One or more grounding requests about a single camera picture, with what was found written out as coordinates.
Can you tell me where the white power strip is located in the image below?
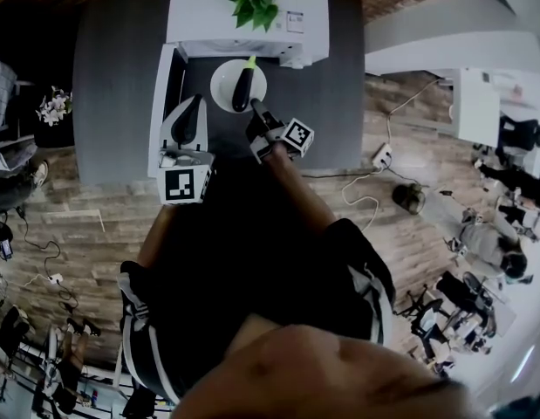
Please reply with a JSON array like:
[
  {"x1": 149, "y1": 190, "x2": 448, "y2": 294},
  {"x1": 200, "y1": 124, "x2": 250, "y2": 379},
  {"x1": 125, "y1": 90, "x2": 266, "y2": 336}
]
[{"x1": 372, "y1": 142, "x2": 394, "y2": 170}]

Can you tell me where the dark green bag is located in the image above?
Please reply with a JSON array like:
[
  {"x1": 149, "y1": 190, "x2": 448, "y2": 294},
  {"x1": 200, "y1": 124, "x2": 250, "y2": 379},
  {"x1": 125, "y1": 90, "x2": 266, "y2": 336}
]
[{"x1": 391, "y1": 182, "x2": 428, "y2": 216}]

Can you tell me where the white checked cloth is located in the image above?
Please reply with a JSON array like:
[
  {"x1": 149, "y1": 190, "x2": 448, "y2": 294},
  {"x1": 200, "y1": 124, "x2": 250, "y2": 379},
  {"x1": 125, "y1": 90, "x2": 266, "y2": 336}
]
[{"x1": 0, "y1": 58, "x2": 18, "y2": 178}]

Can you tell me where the black floor cable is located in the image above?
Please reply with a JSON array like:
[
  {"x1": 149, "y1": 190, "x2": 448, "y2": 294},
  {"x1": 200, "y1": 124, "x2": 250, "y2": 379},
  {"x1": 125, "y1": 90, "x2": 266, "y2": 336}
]
[
  {"x1": 301, "y1": 165, "x2": 385, "y2": 179},
  {"x1": 15, "y1": 206, "x2": 79, "y2": 314}
]

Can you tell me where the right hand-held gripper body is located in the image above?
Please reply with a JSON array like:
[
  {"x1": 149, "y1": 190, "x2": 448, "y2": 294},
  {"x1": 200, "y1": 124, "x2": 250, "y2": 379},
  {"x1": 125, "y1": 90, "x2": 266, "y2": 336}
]
[{"x1": 245, "y1": 115, "x2": 316, "y2": 166}]

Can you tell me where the person's left forearm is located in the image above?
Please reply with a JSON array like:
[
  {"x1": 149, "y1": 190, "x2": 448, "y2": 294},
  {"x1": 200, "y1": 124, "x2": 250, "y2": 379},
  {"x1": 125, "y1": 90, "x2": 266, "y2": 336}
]
[{"x1": 136, "y1": 203, "x2": 178, "y2": 271}]

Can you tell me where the person's face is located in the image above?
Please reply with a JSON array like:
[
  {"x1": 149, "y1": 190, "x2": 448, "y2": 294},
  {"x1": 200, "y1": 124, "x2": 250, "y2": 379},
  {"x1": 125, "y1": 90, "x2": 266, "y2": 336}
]
[{"x1": 171, "y1": 314, "x2": 484, "y2": 419}]

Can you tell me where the person's right forearm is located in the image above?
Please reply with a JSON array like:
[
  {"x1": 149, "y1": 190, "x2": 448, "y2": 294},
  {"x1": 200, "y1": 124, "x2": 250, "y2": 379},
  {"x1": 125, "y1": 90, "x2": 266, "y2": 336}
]
[{"x1": 267, "y1": 144, "x2": 341, "y2": 235}]

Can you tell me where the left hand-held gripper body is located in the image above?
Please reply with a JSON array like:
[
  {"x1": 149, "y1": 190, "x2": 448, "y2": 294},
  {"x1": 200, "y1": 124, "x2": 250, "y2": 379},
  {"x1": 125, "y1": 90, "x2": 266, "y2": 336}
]
[{"x1": 157, "y1": 94, "x2": 216, "y2": 207}]

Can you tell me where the cluttered work desk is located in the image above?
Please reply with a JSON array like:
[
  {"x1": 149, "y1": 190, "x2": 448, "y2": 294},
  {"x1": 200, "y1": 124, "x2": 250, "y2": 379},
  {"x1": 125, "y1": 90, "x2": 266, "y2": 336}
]
[{"x1": 434, "y1": 268, "x2": 516, "y2": 358}]

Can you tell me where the person's black striped shirt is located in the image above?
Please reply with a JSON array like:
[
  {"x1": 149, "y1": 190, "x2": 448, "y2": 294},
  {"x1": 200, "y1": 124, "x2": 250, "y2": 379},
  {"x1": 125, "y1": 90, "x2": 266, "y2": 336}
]
[{"x1": 119, "y1": 155, "x2": 397, "y2": 403}]

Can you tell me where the white flower bouquet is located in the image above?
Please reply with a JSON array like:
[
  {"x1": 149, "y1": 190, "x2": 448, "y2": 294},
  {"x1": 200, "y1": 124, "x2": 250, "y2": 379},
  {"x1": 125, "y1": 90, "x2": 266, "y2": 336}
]
[{"x1": 35, "y1": 86, "x2": 75, "y2": 127}]

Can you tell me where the white round plate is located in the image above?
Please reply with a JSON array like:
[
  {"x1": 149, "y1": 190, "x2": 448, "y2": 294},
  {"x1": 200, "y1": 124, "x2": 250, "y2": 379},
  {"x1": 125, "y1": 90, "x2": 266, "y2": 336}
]
[{"x1": 209, "y1": 58, "x2": 269, "y2": 114}]

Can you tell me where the black office chair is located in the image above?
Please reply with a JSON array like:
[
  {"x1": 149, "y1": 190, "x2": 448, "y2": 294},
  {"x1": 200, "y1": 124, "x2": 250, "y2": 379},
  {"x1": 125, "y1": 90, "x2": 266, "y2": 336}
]
[
  {"x1": 400, "y1": 287, "x2": 446, "y2": 336},
  {"x1": 498, "y1": 115, "x2": 540, "y2": 153}
]

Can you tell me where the dark purple eggplant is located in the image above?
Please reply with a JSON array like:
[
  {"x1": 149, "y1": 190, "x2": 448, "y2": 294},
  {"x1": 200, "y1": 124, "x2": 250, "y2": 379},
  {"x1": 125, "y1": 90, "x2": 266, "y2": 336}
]
[{"x1": 232, "y1": 54, "x2": 258, "y2": 113}]

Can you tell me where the white desk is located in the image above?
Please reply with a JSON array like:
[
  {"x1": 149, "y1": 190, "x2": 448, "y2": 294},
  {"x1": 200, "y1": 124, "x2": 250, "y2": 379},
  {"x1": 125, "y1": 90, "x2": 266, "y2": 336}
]
[{"x1": 450, "y1": 66, "x2": 540, "y2": 141}]

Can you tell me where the white floor cable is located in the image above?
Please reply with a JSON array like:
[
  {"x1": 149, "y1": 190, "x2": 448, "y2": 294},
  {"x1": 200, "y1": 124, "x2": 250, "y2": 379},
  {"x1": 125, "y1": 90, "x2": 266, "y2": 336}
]
[
  {"x1": 385, "y1": 78, "x2": 441, "y2": 146},
  {"x1": 340, "y1": 170, "x2": 380, "y2": 236}
]

